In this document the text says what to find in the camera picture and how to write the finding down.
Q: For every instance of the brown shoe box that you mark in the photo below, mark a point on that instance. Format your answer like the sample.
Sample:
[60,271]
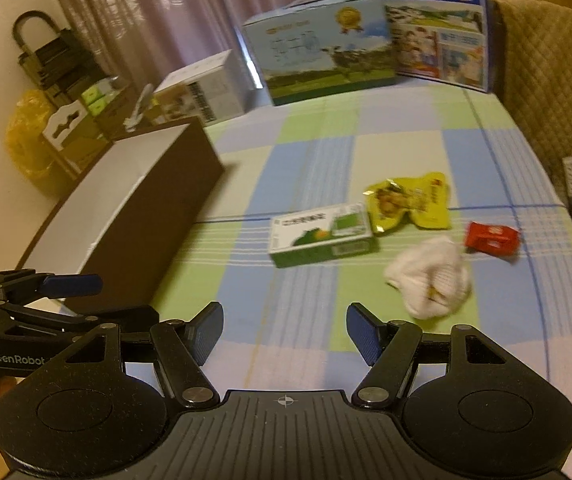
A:
[165,210]

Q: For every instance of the brown cardboard box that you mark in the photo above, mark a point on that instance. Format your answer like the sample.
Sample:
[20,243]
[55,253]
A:
[110,130]

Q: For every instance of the yellow snack packet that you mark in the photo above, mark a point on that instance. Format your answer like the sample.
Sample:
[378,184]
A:
[406,201]

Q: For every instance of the checked tablecloth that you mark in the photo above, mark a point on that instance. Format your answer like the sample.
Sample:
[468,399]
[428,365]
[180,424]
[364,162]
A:
[316,160]

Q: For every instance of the red snack packet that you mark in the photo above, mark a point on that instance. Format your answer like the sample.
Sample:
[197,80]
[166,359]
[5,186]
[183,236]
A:
[491,238]

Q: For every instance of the green milk carton box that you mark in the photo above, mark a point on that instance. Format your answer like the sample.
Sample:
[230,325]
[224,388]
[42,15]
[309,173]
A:
[316,60]

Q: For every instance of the small green box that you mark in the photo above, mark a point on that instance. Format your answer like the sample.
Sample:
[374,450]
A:
[93,93]
[97,108]

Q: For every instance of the blue milk carton box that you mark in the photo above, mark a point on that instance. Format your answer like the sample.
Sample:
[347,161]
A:
[436,35]

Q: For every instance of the white plastic object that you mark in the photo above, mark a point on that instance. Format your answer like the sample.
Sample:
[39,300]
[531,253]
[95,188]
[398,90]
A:
[138,107]

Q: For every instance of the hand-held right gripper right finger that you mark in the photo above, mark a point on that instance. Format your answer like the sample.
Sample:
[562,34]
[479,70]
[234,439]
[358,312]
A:
[363,332]

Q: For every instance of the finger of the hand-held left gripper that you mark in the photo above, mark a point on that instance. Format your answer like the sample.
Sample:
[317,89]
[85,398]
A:
[130,316]
[73,285]

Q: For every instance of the white sock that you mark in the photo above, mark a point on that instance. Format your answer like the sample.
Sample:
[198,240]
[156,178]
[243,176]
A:
[431,276]

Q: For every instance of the chair with quilted cover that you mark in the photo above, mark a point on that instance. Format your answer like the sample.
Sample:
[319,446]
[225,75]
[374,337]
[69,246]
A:
[551,60]

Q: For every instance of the pink curtain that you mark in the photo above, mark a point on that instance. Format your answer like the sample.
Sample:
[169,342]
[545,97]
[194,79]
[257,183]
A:
[165,0]

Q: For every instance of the small white cardboard box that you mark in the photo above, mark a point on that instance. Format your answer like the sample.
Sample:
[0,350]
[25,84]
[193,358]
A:
[205,85]

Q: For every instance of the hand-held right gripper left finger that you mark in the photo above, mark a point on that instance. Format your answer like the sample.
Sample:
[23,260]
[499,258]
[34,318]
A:
[208,331]

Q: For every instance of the white carved chair back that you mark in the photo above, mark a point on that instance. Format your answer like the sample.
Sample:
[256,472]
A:
[65,125]

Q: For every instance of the green medicine box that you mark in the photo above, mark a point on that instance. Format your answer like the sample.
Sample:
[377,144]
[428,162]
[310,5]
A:
[316,240]

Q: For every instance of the yellow plastic bag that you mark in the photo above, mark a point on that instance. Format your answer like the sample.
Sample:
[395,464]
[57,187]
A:
[28,145]

